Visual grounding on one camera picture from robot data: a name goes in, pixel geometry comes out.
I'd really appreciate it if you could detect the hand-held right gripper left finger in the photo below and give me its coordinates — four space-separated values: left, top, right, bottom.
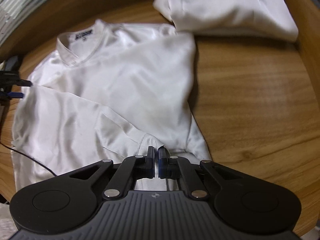
67 146 155 201

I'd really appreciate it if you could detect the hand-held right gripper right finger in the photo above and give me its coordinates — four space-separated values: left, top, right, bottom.
156 147 241 200

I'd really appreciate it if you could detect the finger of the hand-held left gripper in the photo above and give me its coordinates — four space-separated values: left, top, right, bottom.
0 70 32 90
0 92 25 100

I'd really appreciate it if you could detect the folded cream shirt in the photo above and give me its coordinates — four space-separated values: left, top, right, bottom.
153 0 299 42

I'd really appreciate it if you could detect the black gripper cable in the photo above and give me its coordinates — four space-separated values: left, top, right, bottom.
0 141 58 177

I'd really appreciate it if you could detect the striped glass desk partition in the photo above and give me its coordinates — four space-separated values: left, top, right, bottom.
0 0 167 63

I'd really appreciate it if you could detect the cream satin shirt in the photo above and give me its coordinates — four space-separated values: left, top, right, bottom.
10 19 213 193

